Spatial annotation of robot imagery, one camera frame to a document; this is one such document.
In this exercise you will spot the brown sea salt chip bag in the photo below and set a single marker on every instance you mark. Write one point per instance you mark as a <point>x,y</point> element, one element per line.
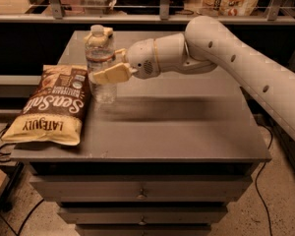
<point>57,109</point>

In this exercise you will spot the grey drawer cabinet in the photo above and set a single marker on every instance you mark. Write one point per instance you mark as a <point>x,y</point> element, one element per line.
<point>190,142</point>

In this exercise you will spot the metal railing frame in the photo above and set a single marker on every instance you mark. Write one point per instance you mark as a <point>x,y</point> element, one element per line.
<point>267,12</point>

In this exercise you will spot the drawer knob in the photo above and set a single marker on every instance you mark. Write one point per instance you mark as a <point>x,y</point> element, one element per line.
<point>142,195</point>
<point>142,222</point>

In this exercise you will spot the clear plastic water bottle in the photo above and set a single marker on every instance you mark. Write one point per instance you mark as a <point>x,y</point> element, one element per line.
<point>98,59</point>

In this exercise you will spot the top drawer knob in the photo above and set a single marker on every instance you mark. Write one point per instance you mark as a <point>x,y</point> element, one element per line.
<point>142,195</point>

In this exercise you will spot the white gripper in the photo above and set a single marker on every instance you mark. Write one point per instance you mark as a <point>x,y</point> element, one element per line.
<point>142,58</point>

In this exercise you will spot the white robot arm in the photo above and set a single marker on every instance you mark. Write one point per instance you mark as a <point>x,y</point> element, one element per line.
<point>205,44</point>

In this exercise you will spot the yellow sponge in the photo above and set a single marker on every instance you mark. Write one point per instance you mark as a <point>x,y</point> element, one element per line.
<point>98,35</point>

